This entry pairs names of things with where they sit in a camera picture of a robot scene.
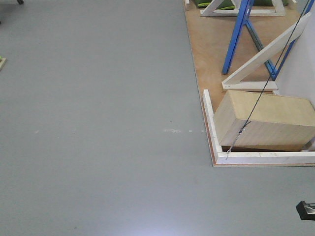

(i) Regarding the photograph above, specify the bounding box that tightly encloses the far white triangular brace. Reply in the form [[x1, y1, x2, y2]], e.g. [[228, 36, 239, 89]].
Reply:
[[200, 0, 286, 17]]

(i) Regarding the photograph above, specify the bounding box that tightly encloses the green sandbag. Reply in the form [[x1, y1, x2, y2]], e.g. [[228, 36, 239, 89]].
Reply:
[[253, 0, 288, 7], [194, 0, 235, 10]]

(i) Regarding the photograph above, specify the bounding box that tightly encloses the white triangular support brace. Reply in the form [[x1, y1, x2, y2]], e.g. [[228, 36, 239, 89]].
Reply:
[[221, 12, 312, 91]]

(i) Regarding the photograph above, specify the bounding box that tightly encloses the dark guy rope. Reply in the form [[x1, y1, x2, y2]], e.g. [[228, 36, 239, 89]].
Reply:
[[225, 0, 311, 160]]

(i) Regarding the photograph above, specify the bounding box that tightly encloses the blue door frame brace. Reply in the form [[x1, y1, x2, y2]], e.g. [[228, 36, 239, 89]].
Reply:
[[222, 0, 296, 81]]

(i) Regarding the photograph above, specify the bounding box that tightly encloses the light wooden box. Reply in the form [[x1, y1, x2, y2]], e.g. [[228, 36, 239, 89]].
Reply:
[[214, 90, 315, 151]]

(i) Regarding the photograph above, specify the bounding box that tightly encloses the plywood base platform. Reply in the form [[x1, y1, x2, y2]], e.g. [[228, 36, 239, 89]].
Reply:
[[183, 0, 315, 168]]

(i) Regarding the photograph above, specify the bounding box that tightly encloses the black gripper body corner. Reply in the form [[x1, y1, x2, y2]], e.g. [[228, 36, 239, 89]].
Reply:
[[296, 201, 315, 220]]

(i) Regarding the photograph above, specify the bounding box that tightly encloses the white wooden border rail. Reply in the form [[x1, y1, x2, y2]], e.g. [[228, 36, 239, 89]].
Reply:
[[202, 89, 315, 167]]

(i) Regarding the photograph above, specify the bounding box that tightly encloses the wooden board with green edge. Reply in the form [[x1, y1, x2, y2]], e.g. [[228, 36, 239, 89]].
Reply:
[[0, 56, 7, 70]]

